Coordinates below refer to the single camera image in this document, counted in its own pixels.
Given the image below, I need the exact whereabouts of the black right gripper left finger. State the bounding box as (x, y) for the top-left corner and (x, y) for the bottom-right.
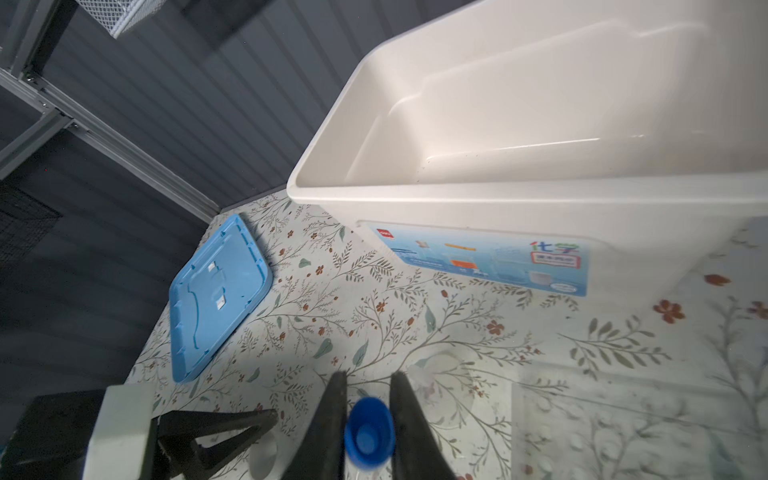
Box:
(281, 371), (347, 480)

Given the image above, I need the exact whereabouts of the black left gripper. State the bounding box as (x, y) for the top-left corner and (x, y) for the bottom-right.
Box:
(1, 384), (279, 479)

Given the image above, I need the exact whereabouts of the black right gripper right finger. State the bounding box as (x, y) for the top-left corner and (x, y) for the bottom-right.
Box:
(389, 371), (456, 480)

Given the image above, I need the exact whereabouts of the blue capped test tube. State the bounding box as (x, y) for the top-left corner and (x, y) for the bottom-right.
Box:
(344, 397), (395, 479)

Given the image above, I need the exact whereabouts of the white plastic storage bin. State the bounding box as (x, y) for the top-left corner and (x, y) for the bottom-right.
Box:
(287, 1), (767, 303)

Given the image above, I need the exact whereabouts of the clear test tube rack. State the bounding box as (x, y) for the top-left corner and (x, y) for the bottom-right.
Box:
(508, 364), (767, 479)

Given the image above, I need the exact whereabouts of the blue plastic bin lid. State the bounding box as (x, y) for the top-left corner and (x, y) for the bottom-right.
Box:
(169, 214), (273, 384)

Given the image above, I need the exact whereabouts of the white wire mesh basket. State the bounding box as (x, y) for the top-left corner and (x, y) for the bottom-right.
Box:
(77, 0), (166, 39)

